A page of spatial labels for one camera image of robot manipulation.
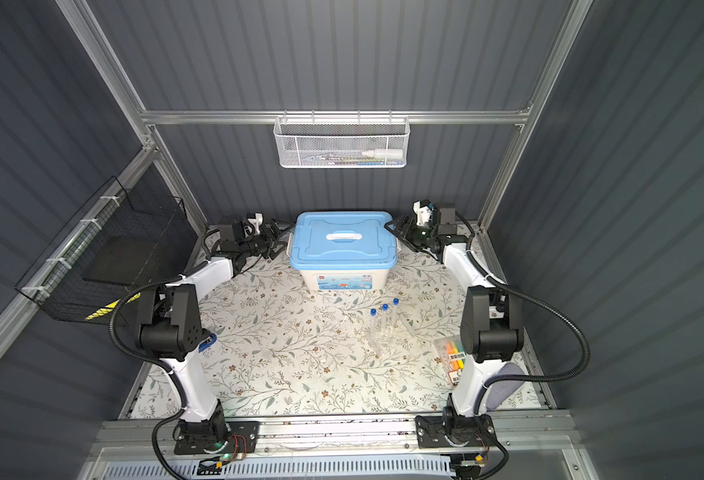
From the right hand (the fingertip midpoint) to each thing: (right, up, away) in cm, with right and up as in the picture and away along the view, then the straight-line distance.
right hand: (394, 232), depth 90 cm
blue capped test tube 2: (-4, -22, -11) cm, 25 cm away
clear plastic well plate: (-1, -32, +1) cm, 32 cm away
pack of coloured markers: (+16, -36, -4) cm, 40 cm away
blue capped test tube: (-6, -32, -1) cm, 33 cm away
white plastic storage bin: (-16, -15, +4) cm, 23 cm away
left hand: (-32, 0, +3) cm, 32 cm away
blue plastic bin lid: (-16, -2, +3) cm, 16 cm away
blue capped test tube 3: (-1, -20, -10) cm, 22 cm away
